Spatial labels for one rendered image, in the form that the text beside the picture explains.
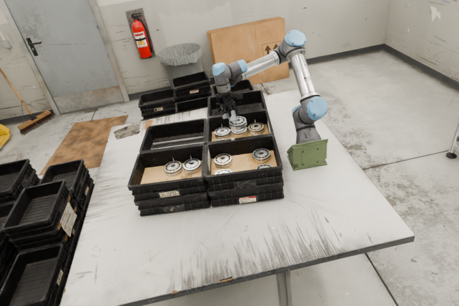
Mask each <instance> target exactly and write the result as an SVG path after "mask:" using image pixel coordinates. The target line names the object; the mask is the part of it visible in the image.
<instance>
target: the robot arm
mask: <svg viewBox="0 0 459 306"><path fill-rule="evenodd" d="M305 43H306V37H305V35H304V34H303V33H302V32H300V31H298V30H292V31H289V32H288V33H287V34H286V35H285V38H284V39H283V40H282V41H281V43H280V45H279V46H278V47H277V48H276V49H275V50H273V51H271V52H270V54H268V55H266V56H264V57H261V58H259V59H257V60H255V61H252V62H251V63H249V64H247V63H246V62H245V60H243V59H241V60H239V61H235V62H233V63H231V64H228V65H225V63H217V64H215V65H213V66H212V72H213V75H214V80H215V83H216V87H217V91H218V94H216V97H217V102H218V103H217V109H218V105H219V106H220V109H218V112H219V111H222V112H223V113H224V115H223V119H226V118H228V119H229V120H230V121H234V120H235V121H236V122H237V121H238V107H237V106H236V103H235V102H234V100H233V98H237V99H241V98H242V97H243V94H240V93H236V94H235V93H231V88H230V87H233V86H235V84H236V83H237V82H240V81H242V80H244V79H246V78H248V77H251V76H253V75H254V74H257V73H259V72H261V71H263V70H265V69H267V68H269V67H271V66H278V65H280V64H282V63H284V62H286V61H288V60H290V62H291V65H292V69H293V71H294V75H295V78H296V82H297V85H298V89H299V92H300V94H301V99H300V105H299V106H296V107H295V108H293V110H292V117H293V120H294V125H295V129H296V144H299V143H307V142H310V141H317V140H322V138H321V137H320V135H319V134H318V131H317V130H316V126H315V123H314V122H316V121H318V120H320V119H321V118H323V117H324V116H325V115H326V113H327V109H328V107H327V103H326V101H325V100H324V99H322V98H321V97H320V95H319V94H317V93H316V90H315V87H314V84H313V81H312V78H311V75H310V72H309V68H308V65H307V62H306V59H305V53H306V50H305V46H304V45H305Z"/></svg>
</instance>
